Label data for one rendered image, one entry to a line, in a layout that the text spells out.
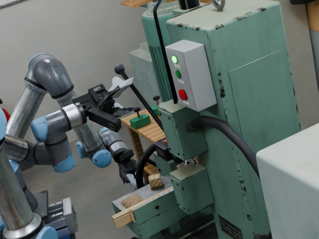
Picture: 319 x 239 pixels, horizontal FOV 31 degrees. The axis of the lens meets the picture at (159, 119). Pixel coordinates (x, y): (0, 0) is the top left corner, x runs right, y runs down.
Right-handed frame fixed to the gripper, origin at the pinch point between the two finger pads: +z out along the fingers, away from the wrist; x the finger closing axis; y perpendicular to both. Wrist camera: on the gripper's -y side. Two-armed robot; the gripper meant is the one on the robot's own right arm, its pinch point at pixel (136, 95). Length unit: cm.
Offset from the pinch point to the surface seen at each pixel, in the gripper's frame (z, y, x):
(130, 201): -14.6, -21.6, 24.2
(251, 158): -2, -58, -34
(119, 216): -22.2, -28.1, 17.7
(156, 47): 4.5, -4.8, -23.1
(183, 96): -5.4, -34.3, -34.7
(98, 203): 15, 81, 193
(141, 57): 91, 155, 156
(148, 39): 3.8, -1.6, -24.3
